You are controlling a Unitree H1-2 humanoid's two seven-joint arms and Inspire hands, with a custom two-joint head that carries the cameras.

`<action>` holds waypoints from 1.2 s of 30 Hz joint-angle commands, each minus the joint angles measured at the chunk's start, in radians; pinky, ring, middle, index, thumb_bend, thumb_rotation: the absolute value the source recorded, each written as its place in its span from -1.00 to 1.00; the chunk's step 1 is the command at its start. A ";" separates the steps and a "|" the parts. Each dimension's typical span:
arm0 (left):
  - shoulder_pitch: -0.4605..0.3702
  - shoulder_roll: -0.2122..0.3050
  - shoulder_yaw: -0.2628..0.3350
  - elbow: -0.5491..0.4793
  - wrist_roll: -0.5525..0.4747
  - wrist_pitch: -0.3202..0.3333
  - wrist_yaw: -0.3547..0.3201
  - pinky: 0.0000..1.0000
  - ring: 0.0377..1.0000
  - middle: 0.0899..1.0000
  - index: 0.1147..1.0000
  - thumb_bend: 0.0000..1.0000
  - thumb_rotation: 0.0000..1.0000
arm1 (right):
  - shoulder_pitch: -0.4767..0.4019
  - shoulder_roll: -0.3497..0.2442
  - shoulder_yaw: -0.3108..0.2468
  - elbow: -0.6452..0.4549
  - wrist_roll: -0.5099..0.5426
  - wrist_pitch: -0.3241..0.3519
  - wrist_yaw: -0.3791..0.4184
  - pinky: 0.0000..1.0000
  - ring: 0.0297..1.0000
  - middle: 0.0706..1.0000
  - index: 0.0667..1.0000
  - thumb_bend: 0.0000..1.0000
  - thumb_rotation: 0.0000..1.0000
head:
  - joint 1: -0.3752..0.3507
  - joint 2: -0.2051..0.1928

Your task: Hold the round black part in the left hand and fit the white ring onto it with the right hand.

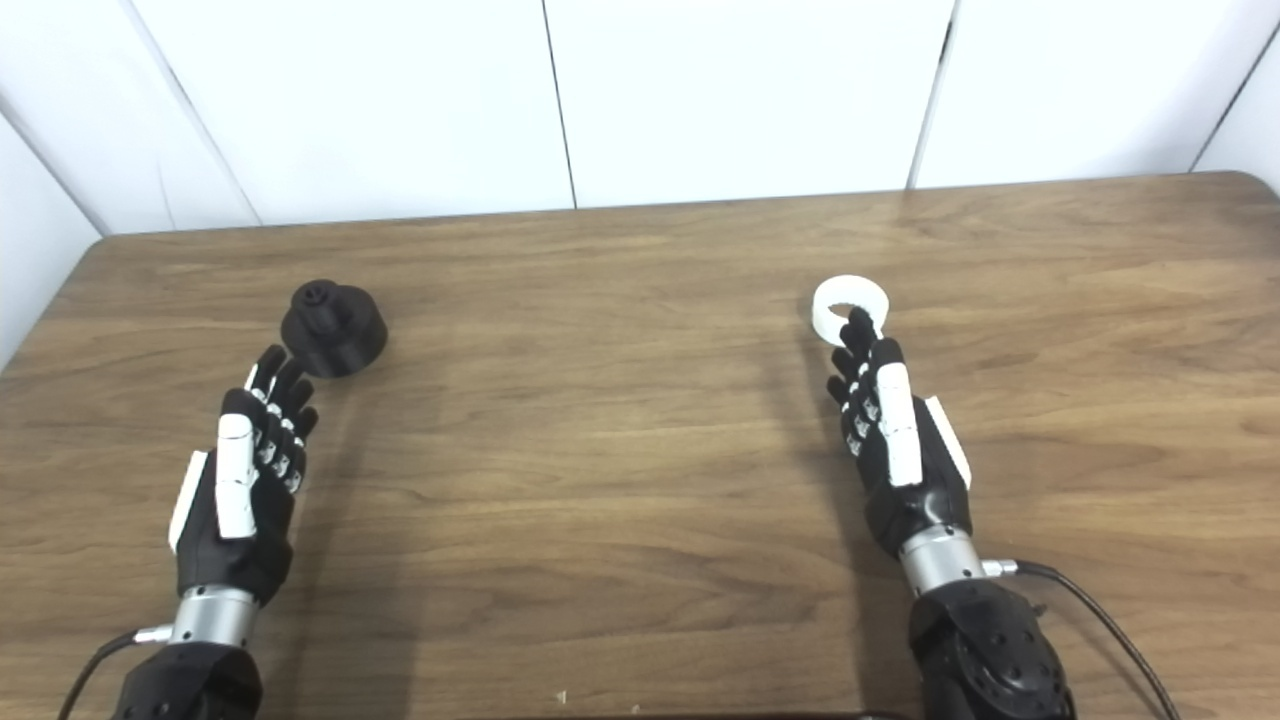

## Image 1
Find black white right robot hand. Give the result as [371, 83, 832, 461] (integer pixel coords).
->
[826, 307, 974, 559]

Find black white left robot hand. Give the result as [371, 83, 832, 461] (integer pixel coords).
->
[168, 344, 321, 607]

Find white plastic ring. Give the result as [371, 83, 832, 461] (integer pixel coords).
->
[810, 275, 891, 348]

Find round black plastic part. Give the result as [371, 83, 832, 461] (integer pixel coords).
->
[280, 280, 389, 379]

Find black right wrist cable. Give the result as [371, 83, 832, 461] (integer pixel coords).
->
[980, 558, 1183, 720]

